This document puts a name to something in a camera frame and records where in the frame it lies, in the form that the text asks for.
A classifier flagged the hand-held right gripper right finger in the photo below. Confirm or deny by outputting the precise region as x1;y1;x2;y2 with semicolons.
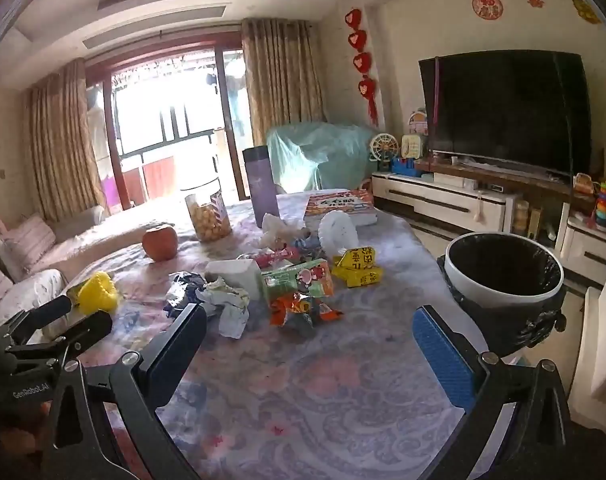
412;304;574;480

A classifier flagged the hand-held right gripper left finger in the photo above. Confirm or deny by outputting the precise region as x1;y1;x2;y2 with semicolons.
43;302;209;480

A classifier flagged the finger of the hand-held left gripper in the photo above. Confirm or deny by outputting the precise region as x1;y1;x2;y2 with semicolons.
0;296;74;346
13;310;114;361

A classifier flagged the white bin with black bag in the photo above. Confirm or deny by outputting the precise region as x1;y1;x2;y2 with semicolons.
437;232;568;358

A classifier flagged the white paper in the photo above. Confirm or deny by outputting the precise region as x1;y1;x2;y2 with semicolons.
195;280;251;338

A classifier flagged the dark blue wrapper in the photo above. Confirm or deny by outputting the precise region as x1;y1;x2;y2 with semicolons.
163;271;206;318

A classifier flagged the white carton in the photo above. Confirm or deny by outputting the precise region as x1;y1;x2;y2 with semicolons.
204;259;263;301

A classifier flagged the yellow snack packet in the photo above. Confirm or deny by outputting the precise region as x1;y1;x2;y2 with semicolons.
344;266;385;288
331;246;379;273

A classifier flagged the orange snack wrapper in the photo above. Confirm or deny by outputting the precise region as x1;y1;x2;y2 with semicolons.
268;294;344;331

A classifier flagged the green snack packet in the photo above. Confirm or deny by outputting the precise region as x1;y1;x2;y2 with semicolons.
260;258;335;306

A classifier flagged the white foam fruit net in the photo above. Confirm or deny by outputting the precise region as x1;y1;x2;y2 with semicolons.
317;210;360;257

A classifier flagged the white plastic bag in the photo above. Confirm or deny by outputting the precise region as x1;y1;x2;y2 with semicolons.
260;212;309;251

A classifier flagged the light blue wrapper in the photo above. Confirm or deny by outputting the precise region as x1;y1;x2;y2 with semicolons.
293;232;326;256

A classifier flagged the person's left hand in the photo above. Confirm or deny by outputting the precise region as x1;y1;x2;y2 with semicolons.
0;422;38;461

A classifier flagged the yellow plastic mould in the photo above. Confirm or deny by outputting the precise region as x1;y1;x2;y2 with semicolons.
73;271;121;313

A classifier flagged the pink striped pillow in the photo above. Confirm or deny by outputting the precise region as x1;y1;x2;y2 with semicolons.
0;215;58;273

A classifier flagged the red apple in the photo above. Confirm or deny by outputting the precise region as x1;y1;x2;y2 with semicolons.
142;225;179;262

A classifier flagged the clear jar of snack balls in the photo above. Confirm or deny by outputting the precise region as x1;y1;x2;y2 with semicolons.
184;187;233;243

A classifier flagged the white television cabinet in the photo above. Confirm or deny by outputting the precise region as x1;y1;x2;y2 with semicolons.
370;160;606;286

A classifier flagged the beige patterned curtain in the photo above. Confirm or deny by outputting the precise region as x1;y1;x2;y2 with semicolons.
23;57;108;221
240;17;326;146

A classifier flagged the colourful children's book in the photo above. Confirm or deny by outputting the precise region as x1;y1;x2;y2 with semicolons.
303;189;379;226

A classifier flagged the purple thermos bottle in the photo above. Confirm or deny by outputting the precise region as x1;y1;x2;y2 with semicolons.
242;145;280;229

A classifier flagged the blue toy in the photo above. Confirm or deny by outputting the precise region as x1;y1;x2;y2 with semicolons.
393;157;424;176

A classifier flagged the yellow toy phone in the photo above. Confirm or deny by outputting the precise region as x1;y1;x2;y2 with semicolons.
400;134;425;158

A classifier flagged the red-framed glass sliding door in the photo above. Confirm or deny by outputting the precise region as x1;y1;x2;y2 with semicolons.
85;30;249;211

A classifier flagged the ferris wheel toy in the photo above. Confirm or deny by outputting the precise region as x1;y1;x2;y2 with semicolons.
368;132;400;173

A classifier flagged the armchair under teal cover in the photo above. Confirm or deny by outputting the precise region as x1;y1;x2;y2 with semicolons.
265;121;379;193

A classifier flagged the black flat television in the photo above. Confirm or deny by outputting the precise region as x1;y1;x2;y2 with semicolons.
418;50;593;178

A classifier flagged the red heart string decoration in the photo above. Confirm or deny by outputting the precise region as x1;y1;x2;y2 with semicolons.
344;7;380;128

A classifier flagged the yellow wall decal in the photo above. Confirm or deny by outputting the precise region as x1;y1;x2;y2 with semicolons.
570;0;603;25

